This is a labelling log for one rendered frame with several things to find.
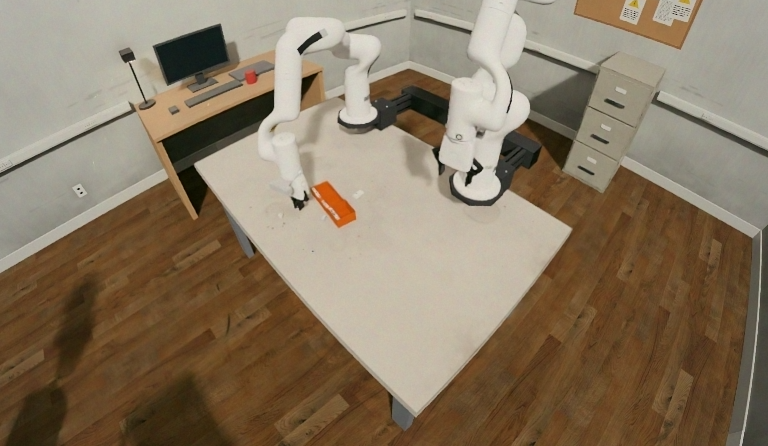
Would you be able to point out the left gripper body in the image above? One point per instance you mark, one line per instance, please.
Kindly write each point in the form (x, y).
(458, 156)

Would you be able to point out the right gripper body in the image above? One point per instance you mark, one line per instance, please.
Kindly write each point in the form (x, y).
(298, 190)

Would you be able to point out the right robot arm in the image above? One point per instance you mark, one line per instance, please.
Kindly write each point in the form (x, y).
(320, 33)

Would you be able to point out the orange open-top bin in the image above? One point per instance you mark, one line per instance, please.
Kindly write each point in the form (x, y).
(341, 213)

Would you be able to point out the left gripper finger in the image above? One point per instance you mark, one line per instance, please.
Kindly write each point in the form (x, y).
(472, 172)
(441, 166)

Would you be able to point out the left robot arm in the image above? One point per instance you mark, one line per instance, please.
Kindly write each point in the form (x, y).
(477, 103)

